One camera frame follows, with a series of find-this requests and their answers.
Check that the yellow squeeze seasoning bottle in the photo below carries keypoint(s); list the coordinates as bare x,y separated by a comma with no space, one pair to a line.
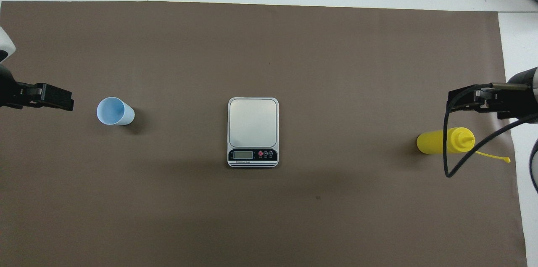
433,142

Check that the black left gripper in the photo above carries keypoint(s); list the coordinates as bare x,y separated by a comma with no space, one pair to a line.
12,92

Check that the brown table mat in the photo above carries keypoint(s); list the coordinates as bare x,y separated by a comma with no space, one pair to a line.
252,216

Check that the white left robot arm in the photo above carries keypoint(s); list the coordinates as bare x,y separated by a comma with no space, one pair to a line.
5,44

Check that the silver digital kitchen scale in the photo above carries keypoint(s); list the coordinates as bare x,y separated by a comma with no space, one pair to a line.
252,122

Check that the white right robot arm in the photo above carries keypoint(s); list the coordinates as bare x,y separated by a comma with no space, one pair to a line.
534,84

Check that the light blue plastic cup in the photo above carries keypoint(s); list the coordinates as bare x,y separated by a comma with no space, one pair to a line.
113,111

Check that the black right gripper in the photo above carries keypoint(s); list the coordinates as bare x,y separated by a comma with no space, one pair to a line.
515,103

